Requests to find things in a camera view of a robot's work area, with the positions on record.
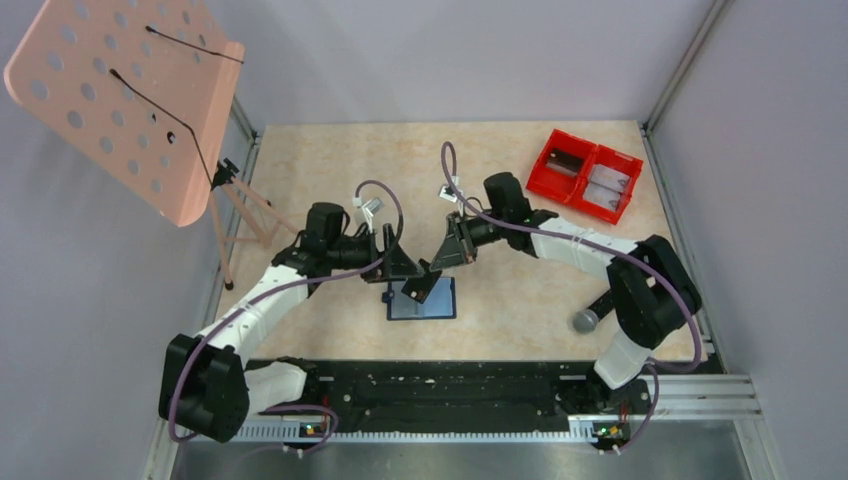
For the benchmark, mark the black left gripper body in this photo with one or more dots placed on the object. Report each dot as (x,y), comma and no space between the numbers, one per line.
(384,270)

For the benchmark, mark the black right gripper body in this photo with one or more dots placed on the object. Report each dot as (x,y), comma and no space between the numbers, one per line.
(478,232)

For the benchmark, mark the black credit card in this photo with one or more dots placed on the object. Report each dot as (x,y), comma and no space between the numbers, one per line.
(419,289)
(565,163)

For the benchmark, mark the blue leather card holder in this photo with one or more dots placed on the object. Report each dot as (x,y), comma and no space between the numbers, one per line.
(440,304)

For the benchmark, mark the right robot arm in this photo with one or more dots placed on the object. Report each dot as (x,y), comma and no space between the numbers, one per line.
(650,291)

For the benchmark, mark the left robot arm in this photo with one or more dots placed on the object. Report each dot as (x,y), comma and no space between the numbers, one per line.
(205,389)

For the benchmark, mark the red double bin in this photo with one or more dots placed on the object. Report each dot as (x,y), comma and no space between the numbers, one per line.
(568,191)

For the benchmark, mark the black microphone grey head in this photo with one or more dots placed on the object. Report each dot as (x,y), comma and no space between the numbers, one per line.
(586,321)

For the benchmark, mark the pink music stand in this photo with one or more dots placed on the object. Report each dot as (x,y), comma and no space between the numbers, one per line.
(141,88)

